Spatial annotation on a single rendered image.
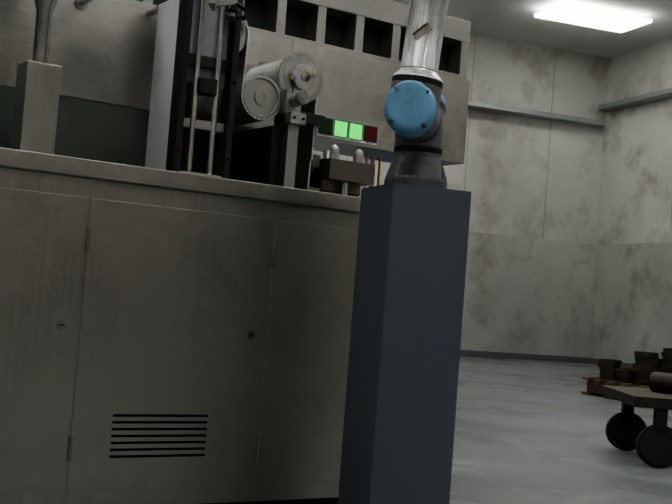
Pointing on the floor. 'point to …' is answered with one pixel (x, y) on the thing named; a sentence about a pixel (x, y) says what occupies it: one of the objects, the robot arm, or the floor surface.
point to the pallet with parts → (609, 372)
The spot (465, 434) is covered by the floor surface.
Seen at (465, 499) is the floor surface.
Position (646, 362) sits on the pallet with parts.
